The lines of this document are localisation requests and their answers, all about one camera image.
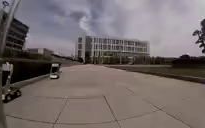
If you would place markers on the grass strip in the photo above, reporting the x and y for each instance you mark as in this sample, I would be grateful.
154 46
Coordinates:
190 71

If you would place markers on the grey concrete slab pavement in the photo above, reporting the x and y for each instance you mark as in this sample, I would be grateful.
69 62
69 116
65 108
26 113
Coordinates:
123 96

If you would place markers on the dark green hedge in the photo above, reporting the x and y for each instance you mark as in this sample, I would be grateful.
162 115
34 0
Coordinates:
30 68

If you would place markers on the street lamp pole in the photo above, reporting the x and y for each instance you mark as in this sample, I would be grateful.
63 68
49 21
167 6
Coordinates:
5 4

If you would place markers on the large white glass-fronted building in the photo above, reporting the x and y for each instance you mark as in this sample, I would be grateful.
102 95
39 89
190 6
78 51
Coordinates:
113 48

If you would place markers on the dark multi-storey building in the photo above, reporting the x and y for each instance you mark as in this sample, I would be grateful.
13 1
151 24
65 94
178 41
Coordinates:
20 35

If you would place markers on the low pale building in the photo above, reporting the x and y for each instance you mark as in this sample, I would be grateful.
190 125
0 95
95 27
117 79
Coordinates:
40 51

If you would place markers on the grey concrete kerb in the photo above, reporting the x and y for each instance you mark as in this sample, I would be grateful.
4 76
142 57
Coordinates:
193 79

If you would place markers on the row of dark bushes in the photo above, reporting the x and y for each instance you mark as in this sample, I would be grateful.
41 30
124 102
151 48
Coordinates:
186 61

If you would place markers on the low concrete kerb wall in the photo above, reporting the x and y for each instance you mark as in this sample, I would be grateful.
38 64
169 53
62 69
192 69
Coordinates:
30 81

